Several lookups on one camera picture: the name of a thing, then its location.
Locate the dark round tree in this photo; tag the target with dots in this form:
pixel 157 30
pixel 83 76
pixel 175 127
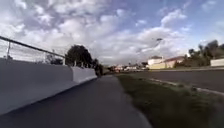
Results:
pixel 78 55

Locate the grey paved path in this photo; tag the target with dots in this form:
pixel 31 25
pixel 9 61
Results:
pixel 96 103

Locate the street lamp pole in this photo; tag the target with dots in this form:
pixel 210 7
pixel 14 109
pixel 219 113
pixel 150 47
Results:
pixel 154 50

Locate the pale building with red roof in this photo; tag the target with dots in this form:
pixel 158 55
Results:
pixel 165 62

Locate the grass verge strip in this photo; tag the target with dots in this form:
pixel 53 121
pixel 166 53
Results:
pixel 166 100

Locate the grey asphalt road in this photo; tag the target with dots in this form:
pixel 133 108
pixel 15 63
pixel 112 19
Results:
pixel 193 80

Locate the metal railing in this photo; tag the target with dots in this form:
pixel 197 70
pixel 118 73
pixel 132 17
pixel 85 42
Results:
pixel 30 48

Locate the row of dark trees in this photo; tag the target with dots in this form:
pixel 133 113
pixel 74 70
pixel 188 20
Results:
pixel 205 53

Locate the white concrete barrier wall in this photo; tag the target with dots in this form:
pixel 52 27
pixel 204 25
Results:
pixel 33 83

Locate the pale low wall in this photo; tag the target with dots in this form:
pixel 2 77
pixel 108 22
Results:
pixel 217 62

